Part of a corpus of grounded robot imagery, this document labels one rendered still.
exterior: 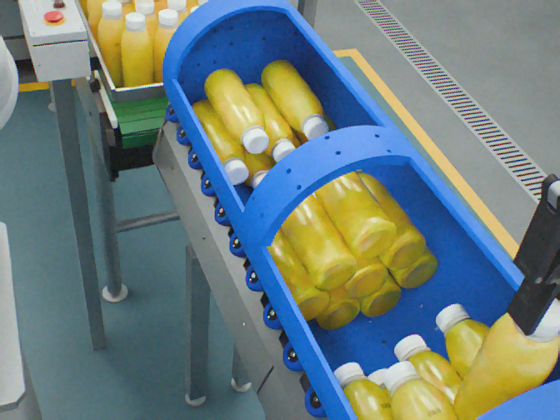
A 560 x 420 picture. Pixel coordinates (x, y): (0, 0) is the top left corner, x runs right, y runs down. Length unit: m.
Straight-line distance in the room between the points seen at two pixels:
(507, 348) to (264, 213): 0.36
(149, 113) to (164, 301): 0.93
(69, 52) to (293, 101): 0.46
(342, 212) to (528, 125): 2.55
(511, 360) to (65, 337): 1.70
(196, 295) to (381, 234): 0.81
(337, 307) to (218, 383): 1.15
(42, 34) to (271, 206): 0.64
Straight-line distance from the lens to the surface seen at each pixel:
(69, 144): 1.58
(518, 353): 0.66
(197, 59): 1.22
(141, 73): 1.46
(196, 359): 1.83
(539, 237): 0.54
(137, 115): 1.45
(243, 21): 1.22
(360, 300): 0.98
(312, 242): 0.88
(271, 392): 1.03
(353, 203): 0.88
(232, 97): 1.11
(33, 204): 2.61
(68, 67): 1.38
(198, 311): 1.66
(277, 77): 1.18
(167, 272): 2.32
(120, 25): 1.47
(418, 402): 0.76
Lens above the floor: 1.74
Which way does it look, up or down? 43 degrees down
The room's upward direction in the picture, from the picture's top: 8 degrees clockwise
